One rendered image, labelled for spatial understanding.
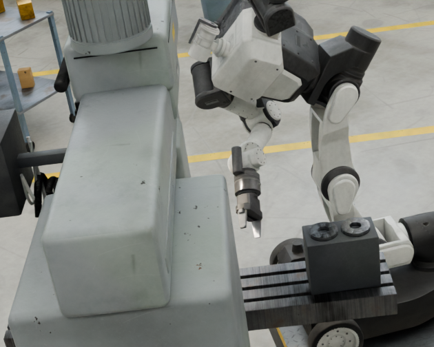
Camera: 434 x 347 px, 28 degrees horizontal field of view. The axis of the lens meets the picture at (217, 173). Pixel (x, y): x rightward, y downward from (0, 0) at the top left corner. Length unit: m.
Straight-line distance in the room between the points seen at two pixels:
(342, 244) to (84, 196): 1.12
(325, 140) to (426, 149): 2.44
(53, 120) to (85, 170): 4.60
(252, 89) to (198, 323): 1.20
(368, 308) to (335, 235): 0.26
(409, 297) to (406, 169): 1.99
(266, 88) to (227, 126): 3.06
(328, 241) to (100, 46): 1.01
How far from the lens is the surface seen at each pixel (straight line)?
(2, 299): 4.64
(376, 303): 2.76
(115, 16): 2.02
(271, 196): 5.00
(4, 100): 6.15
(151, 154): 1.84
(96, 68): 2.17
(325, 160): 3.03
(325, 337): 3.17
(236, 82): 2.78
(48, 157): 2.22
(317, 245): 2.65
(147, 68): 2.16
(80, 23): 2.05
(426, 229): 3.34
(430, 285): 3.33
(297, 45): 2.81
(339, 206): 3.08
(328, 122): 2.93
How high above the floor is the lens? 2.61
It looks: 29 degrees down
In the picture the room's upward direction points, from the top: 9 degrees counter-clockwise
